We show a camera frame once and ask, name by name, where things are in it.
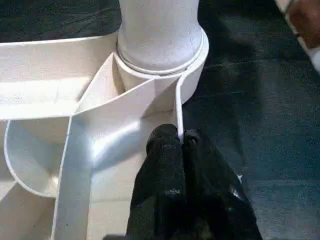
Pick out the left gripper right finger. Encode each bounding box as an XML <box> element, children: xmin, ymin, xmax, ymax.
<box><xmin>182</xmin><ymin>129</ymin><xmax>263</xmax><ymax>240</ymax></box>

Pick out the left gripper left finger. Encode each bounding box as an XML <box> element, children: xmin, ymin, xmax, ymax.
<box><xmin>125</xmin><ymin>125</ymin><xmax>187</xmax><ymax>240</ymax></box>

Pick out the white plastic table top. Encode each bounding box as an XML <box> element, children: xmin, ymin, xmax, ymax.
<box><xmin>0</xmin><ymin>27</ymin><xmax>210</xmax><ymax>240</ymax></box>

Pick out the white plastic table leg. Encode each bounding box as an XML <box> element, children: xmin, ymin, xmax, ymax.
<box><xmin>117</xmin><ymin>0</ymin><xmax>204</xmax><ymax>73</ymax></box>

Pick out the black work mat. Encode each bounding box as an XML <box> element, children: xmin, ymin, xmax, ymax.
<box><xmin>0</xmin><ymin>0</ymin><xmax>320</xmax><ymax>240</ymax></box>

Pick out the brown armchair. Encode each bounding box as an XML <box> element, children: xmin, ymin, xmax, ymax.
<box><xmin>290</xmin><ymin>0</ymin><xmax>320</xmax><ymax>49</ymax></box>

